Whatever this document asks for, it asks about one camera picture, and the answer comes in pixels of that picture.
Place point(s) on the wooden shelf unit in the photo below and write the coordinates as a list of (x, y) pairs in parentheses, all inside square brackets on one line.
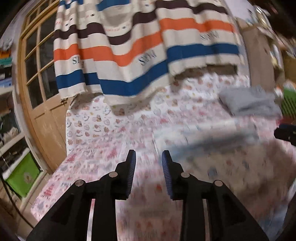
[(259, 58)]

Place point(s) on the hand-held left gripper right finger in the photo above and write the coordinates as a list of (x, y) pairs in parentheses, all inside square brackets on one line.
[(166, 173)]

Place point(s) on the green checkered bag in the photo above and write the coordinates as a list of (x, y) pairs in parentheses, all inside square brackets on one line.
[(289, 104)]

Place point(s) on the white cat-print pants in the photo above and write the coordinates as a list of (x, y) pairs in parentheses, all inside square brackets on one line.
[(208, 136)]

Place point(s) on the bear-print blanket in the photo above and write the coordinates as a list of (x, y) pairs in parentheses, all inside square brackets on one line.
[(92, 120)]

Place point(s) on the wooden glazed door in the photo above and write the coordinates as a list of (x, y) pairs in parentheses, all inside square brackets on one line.
[(48, 115)]

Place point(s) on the pink-print bed sheet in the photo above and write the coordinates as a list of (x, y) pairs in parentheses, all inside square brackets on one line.
[(231, 185)]

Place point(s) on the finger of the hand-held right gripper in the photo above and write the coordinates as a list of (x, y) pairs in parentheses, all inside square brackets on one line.
[(285, 134)]

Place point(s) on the stack of shoe boxes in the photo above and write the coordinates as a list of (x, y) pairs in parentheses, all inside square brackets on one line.
[(5, 67)]

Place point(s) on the white storage shelf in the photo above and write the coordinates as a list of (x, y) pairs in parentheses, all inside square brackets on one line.
[(13, 143)]

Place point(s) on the green fabric bin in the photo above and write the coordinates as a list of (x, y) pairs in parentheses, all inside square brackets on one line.
[(23, 176)]

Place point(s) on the striped curtain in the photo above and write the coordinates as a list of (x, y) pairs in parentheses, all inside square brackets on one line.
[(138, 46)]

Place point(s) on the grey folded pants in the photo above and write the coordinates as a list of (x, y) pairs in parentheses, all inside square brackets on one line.
[(249, 102)]

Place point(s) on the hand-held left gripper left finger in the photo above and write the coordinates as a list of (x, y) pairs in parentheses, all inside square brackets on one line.
[(130, 173)]

